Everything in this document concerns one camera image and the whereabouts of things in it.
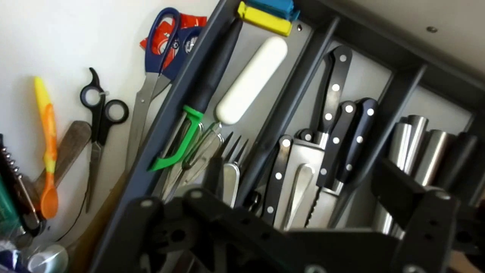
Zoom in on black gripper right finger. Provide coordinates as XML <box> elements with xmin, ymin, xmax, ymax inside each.
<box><xmin>371</xmin><ymin>159</ymin><xmax>485</xmax><ymax>273</ymax></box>

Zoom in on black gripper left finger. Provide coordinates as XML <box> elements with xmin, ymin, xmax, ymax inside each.
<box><xmin>90</xmin><ymin>189</ymin><xmax>400</xmax><ymax>273</ymax></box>

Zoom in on silver fork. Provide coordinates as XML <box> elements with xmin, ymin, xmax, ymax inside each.
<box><xmin>221</xmin><ymin>138</ymin><xmax>248</xmax><ymax>206</ymax></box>

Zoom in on green peeler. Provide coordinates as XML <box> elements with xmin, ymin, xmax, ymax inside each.
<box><xmin>149</xmin><ymin>104</ymin><xmax>204</xmax><ymax>171</ymax></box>

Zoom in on orange yellow baby spoon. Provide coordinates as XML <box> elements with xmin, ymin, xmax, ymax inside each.
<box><xmin>33</xmin><ymin>75</ymin><xmax>58</xmax><ymax>218</ymax></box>

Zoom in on wooden spatula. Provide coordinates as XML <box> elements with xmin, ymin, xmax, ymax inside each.
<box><xmin>28</xmin><ymin>119</ymin><xmax>93</xmax><ymax>198</ymax></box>

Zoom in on grey cutlery tray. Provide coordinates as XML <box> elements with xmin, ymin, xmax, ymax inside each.
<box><xmin>87</xmin><ymin>0</ymin><xmax>485</xmax><ymax>273</ymax></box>

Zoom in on small black scissors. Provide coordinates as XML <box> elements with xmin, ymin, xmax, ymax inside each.
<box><xmin>78</xmin><ymin>68</ymin><xmax>128</xmax><ymax>210</ymax></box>

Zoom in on yellow blue tool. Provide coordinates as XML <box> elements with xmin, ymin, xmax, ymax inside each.
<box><xmin>236</xmin><ymin>0</ymin><xmax>299</xmax><ymax>36</ymax></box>

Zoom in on serrated black handled knife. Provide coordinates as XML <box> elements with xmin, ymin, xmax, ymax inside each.
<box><xmin>307</xmin><ymin>97</ymin><xmax>377</xmax><ymax>229</ymax></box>

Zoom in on white handled knife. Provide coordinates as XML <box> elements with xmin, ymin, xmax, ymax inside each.
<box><xmin>215</xmin><ymin>36</ymin><xmax>287</xmax><ymax>124</ymax></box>

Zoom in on blue handled scissors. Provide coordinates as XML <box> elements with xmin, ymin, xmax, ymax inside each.
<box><xmin>125</xmin><ymin>7</ymin><xmax>207</xmax><ymax>168</ymax></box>

